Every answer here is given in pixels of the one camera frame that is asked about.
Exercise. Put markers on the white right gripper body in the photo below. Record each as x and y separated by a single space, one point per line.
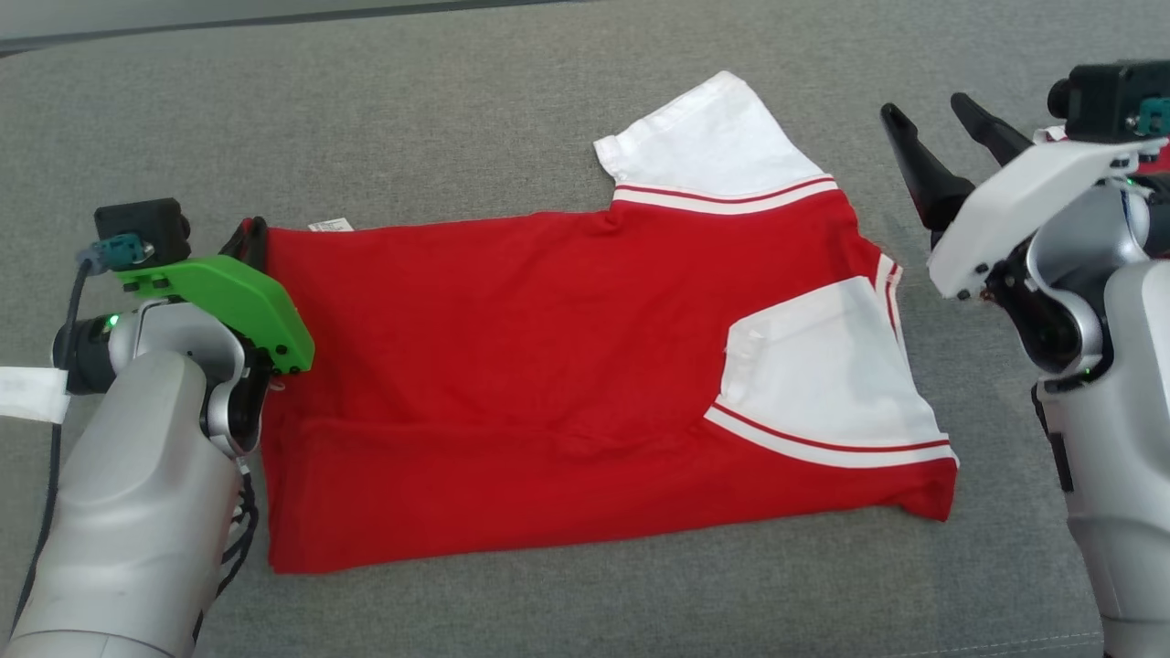
1015 196

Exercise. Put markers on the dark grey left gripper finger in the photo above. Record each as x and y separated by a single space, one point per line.
260 245
238 245

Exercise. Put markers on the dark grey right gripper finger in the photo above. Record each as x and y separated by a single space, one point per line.
996 137
932 187

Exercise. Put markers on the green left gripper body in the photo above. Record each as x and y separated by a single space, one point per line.
228 288

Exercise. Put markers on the red white sleeved t-shirt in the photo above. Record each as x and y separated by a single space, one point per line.
503 347

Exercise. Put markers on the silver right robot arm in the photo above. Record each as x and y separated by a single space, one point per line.
1124 439

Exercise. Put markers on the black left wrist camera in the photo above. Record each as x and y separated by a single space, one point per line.
137 224

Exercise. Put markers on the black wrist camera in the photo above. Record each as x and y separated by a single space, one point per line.
137 224
1097 96

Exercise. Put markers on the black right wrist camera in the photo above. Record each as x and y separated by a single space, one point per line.
1097 96

